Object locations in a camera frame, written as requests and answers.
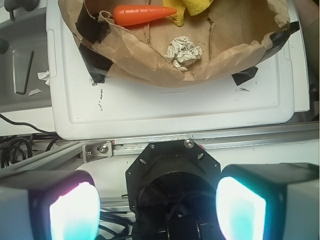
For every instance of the orange plastic carrot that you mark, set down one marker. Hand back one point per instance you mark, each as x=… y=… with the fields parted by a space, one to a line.
x=135 y=14

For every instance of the yellow cloth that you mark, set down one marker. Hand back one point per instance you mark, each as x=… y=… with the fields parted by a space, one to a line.
x=194 y=7

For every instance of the crumpled white paper ball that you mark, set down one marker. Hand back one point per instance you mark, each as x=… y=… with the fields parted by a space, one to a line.
x=182 y=52

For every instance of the aluminium extrusion rail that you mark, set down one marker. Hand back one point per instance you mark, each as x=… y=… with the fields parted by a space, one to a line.
x=17 y=154

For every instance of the black hex key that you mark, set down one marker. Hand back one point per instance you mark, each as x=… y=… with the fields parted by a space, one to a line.
x=21 y=63

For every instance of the white plastic board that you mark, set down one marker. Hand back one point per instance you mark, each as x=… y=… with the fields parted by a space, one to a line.
x=83 y=110

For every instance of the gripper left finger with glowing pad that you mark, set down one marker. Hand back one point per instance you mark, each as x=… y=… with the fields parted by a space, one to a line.
x=48 y=205

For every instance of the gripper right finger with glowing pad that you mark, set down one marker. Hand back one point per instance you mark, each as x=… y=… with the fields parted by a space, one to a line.
x=279 y=201

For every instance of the grey plastic tray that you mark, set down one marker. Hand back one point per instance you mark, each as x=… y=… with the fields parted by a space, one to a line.
x=26 y=32

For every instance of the brown paper bag tray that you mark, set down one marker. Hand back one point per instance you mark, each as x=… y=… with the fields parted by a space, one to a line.
x=235 y=36

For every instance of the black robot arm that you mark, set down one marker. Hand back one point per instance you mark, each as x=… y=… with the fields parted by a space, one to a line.
x=176 y=192

